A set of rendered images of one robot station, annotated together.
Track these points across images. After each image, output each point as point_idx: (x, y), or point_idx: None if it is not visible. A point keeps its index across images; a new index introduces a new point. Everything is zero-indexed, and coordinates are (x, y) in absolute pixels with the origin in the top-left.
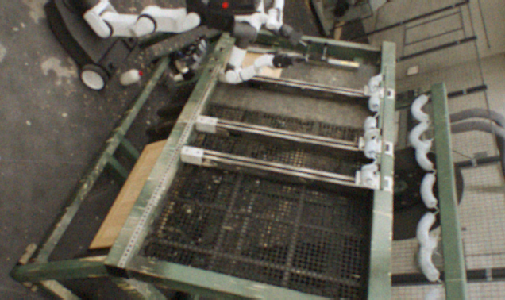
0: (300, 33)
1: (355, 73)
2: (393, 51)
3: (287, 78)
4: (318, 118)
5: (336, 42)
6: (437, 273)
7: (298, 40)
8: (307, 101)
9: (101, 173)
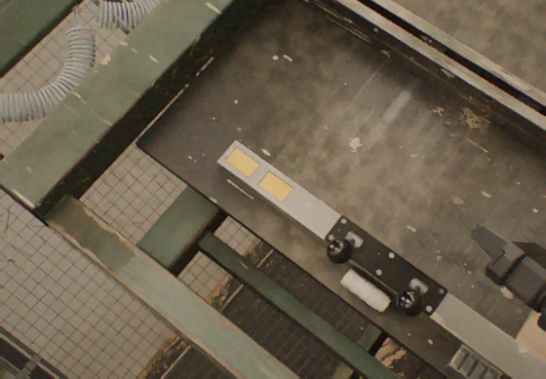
0: (521, 248)
1: (252, 143)
2: (49, 125)
3: (542, 216)
4: None
5: (221, 336)
6: None
7: (527, 245)
8: (517, 70)
9: None
